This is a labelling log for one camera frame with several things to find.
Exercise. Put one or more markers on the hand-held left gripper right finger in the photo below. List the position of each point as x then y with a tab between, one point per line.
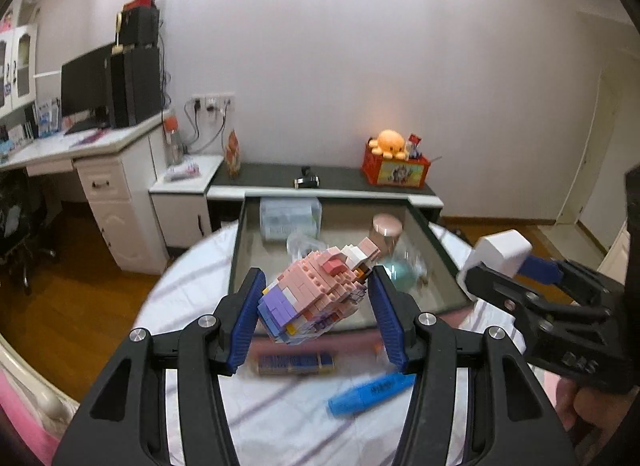
390	326

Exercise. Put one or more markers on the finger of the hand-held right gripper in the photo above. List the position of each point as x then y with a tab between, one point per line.
542	268
492	291

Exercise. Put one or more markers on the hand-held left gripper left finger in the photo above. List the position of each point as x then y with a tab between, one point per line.
245	326

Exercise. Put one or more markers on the white rounded plastic device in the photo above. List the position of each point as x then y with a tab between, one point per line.
500	248

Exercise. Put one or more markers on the pink purple building block figure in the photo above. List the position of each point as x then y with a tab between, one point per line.
310	291

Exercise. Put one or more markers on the pink storage box black rim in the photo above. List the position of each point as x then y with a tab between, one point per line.
250	251

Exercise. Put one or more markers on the perfume bottle with pink cap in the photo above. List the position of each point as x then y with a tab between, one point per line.
386	228

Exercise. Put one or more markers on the clear plastic box white label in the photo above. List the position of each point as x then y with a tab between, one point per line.
290	218

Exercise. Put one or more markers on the person's right hand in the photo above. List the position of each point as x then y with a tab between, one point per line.
600	413

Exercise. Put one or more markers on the dark blue rectangular box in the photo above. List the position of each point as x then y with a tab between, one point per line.
292	363

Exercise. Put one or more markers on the blue highlighter pen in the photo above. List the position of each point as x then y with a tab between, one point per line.
370	393

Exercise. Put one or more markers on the white door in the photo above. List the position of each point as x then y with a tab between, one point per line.
590	170

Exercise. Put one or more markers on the small white cabinet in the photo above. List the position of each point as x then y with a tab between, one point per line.
175	211

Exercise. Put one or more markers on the red printed toy crate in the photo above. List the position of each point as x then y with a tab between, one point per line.
400	173

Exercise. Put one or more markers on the dark top low cabinet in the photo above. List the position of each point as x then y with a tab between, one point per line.
270	176

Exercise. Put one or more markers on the small black device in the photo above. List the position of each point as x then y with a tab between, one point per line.
306	180

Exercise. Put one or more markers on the small red white toy figure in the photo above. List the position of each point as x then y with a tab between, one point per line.
414	144

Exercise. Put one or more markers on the pink printed papers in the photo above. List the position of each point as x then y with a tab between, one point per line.
182	171

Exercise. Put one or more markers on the white desk with drawers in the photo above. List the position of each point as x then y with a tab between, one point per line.
125	206

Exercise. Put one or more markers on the orange octopus plush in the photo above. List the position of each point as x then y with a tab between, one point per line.
389	141

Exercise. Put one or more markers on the bottle with orange cap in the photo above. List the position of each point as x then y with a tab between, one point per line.
172	143

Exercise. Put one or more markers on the pink blanket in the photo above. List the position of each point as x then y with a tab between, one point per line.
20	416

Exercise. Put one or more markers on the black office chair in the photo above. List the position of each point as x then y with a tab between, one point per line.
22	226

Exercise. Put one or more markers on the pink book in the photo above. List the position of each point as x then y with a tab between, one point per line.
90	137

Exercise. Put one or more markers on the large black speaker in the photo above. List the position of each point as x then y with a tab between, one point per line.
135	88

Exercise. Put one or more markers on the blue white packets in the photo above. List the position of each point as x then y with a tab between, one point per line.
47	118

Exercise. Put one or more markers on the black computer monitor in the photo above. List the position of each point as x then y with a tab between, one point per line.
85	85

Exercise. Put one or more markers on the small black speaker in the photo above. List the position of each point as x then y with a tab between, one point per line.
140	28

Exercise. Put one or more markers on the white webcam on stand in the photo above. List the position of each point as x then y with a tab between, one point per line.
119	33

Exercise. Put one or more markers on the white glass-door cabinet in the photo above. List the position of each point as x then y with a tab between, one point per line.
22	70

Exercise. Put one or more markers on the small pink doll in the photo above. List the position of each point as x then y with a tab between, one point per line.
6	20

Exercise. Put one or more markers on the cream bed frame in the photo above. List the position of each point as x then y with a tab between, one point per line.
35	381

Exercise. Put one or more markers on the white wall power outlet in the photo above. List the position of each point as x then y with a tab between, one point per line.
215	98

